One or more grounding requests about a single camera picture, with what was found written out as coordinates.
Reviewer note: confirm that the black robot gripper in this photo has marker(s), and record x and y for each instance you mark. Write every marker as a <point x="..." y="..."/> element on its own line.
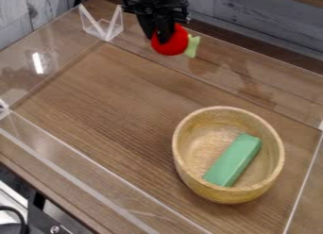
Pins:
<point x="170" y="11"/>

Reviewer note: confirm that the red plush strawberry toy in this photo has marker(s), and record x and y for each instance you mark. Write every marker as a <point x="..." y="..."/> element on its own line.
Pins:
<point x="181" y="43"/>

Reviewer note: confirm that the wooden bowl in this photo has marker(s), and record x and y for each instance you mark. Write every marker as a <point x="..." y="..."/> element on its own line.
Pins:
<point x="203" y="135"/>

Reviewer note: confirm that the green rectangular block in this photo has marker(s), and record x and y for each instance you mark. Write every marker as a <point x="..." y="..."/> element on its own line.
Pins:
<point x="233" y="161"/>

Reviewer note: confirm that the clear acrylic corner bracket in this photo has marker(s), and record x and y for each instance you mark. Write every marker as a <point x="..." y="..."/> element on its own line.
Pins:
<point x="102" y="29"/>

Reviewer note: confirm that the clear acrylic tray enclosure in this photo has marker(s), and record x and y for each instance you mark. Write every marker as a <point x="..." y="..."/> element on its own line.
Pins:
<point x="87" y="131"/>

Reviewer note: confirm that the black table leg bracket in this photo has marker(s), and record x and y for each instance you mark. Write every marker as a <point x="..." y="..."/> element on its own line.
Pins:
<point x="40" y="222"/>

